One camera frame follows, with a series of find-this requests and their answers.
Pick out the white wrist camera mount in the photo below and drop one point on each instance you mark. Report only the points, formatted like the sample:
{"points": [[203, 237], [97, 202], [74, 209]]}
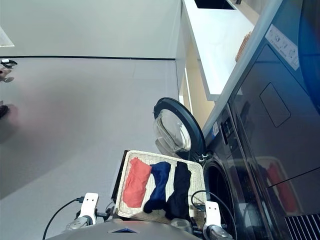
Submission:
{"points": [[88, 205], [212, 212]]}

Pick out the white door hinge brackets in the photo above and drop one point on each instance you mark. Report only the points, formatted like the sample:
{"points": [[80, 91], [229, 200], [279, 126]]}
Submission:
{"points": [[204, 157]]}

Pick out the red garment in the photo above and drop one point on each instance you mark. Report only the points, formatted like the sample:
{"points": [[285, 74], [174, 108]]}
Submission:
{"points": [[136, 182]]}

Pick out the blue energy label sticker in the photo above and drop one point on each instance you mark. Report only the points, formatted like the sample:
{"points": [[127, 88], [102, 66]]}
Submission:
{"points": [[215, 129]]}

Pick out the silver robot torso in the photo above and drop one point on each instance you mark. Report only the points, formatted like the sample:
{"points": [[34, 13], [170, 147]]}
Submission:
{"points": [[112, 231]]}

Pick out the black washing machine control panel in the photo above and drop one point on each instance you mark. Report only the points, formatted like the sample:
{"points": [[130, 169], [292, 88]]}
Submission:
{"points": [[228, 130]]}

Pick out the small black white floor object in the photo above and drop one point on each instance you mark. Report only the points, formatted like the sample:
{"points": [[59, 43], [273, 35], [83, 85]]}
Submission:
{"points": [[7, 62]]}

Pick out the white warning sticker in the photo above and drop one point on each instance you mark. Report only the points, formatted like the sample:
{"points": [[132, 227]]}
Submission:
{"points": [[282, 46]]}

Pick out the round glass washing machine door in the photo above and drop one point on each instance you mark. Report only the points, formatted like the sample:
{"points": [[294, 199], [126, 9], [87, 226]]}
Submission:
{"points": [[175, 127]]}

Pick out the white counter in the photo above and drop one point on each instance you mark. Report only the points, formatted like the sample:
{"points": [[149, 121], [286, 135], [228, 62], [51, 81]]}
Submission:
{"points": [[220, 45]]}

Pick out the black garment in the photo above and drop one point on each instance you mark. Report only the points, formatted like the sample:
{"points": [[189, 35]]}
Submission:
{"points": [[180, 190]]}

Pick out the blue garment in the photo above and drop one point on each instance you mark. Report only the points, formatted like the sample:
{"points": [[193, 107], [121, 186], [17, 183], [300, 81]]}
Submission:
{"points": [[160, 180]]}

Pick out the pale woven laundry basket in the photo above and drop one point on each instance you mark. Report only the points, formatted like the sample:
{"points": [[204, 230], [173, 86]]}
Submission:
{"points": [[197, 180]]}

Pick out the brown woven basket on counter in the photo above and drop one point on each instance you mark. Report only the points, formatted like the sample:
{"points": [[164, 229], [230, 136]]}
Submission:
{"points": [[243, 47]]}

